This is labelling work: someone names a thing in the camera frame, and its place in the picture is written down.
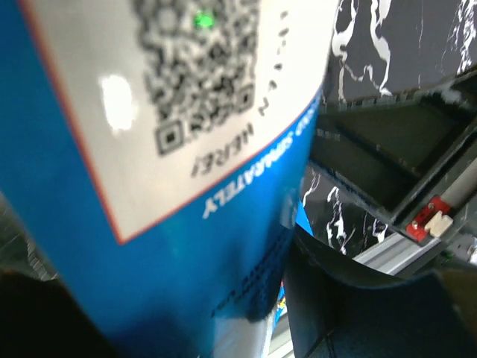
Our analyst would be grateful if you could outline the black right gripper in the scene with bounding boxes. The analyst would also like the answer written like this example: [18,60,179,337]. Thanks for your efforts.
[309,66,476,276]

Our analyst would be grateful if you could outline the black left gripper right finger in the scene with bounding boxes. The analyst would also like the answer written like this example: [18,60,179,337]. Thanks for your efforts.
[284,227,476,357]

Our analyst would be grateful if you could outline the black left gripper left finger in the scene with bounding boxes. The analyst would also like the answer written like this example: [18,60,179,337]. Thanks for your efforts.
[1,270,118,357]

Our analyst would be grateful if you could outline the blue 130-Storey Treehouse book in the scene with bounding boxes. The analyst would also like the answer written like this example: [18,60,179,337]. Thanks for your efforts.
[1,1,338,357]

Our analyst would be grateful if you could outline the aluminium front rail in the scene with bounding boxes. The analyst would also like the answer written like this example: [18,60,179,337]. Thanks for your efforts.
[353,233,440,275]

